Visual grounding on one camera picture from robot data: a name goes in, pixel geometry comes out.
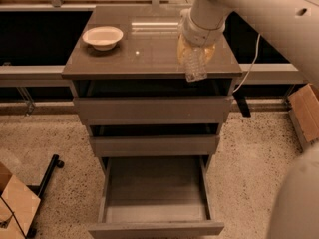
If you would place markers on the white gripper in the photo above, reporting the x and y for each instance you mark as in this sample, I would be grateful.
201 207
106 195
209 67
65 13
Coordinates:
201 32

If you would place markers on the cardboard box at right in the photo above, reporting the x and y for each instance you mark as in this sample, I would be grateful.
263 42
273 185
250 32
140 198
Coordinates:
305 114

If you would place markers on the white paper bowl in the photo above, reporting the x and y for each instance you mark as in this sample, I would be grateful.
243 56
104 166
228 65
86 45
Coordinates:
103 38

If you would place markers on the grey drawer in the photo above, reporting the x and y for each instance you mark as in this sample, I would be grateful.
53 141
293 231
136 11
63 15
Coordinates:
123 111
154 145

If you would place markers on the black wheeled stand leg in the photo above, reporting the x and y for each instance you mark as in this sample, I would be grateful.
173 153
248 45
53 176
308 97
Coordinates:
40 189

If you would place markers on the middle grey drawer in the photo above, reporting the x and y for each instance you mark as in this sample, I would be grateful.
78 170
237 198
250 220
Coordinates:
154 145

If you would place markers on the clear plastic water bottle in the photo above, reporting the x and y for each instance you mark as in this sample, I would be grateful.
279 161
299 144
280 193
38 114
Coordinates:
195 65

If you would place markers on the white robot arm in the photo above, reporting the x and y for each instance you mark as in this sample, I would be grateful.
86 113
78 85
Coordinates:
291 27

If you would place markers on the cardboard box at left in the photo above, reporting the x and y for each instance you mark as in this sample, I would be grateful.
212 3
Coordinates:
18 205

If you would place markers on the open bottom drawer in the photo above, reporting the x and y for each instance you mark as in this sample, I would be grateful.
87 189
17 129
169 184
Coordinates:
147 197

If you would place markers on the cardboard box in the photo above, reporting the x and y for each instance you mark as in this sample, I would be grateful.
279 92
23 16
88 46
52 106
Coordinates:
18 205
305 114

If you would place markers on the top grey drawer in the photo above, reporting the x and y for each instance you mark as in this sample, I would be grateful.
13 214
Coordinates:
123 111

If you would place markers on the metal rail frame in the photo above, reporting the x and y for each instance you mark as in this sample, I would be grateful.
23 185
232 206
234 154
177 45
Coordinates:
51 76

